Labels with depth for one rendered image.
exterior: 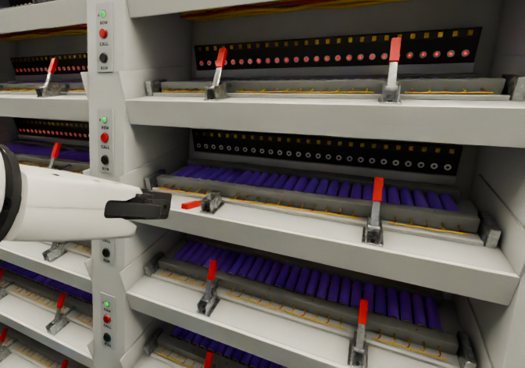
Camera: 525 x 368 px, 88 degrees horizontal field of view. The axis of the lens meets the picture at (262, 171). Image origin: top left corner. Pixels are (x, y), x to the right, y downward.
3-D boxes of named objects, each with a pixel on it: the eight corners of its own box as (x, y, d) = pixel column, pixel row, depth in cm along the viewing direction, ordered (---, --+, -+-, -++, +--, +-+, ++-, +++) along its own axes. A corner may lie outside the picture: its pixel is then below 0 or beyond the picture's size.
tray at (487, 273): (508, 306, 33) (536, 241, 29) (130, 220, 54) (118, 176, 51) (464, 219, 50) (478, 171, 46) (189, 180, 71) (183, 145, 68)
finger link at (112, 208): (51, 209, 21) (79, 205, 27) (156, 222, 23) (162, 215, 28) (55, 194, 21) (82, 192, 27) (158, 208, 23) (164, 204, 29)
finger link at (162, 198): (119, 219, 28) (163, 218, 34) (143, 225, 27) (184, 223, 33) (125, 188, 28) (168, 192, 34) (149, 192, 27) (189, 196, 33)
